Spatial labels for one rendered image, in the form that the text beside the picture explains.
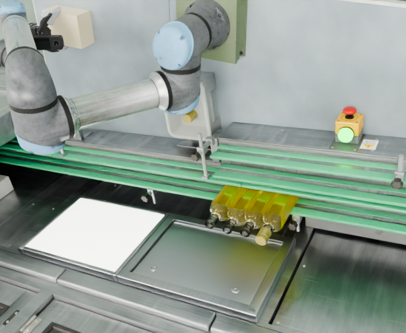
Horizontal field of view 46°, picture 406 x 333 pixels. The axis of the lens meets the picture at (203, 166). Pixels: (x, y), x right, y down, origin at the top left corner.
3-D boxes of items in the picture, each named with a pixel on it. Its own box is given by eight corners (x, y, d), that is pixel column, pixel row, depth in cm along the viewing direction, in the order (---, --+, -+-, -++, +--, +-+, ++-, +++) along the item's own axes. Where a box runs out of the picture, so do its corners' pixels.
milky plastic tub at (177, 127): (180, 126, 182) (168, 137, 176) (170, 70, 171) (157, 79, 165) (221, 131, 174) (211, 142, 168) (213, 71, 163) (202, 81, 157)
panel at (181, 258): (81, 200, 197) (20, 254, 172) (79, 194, 195) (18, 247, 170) (295, 245, 156) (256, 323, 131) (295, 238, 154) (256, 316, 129)
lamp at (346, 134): (338, 139, 147) (336, 143, 144) (338, 125, 144) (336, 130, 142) (354, 140, 145) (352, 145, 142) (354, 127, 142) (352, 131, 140)
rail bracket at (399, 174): (396, 163, 137) (387, 188, 127) (397, 140, 133) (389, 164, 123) (411, 164, 135) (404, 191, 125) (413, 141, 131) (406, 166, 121)
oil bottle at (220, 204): (236, 185, 168) (209, 221, 152) (234, 172, 165) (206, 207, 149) (251, 187, 165) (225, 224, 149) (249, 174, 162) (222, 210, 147)
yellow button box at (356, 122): (340, 131, 153) (334, 142, 148) (340, 109, 149) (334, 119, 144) (363, 133, 150) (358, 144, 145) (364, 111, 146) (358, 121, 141)
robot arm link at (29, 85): (-1, 69, 106) (-11, 0, 142) (9, 112, 113) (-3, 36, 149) (53, 62, 110) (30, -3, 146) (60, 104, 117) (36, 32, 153)
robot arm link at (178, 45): (211, 17, 134) (186, 33, 124) (209, 63, 142) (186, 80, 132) (173, 9, 138) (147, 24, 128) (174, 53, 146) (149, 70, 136)
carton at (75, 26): (55, 4, 180) (41, 10, 175) (90, 10, 174) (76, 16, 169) (61, 36, 187) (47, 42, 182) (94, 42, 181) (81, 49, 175)
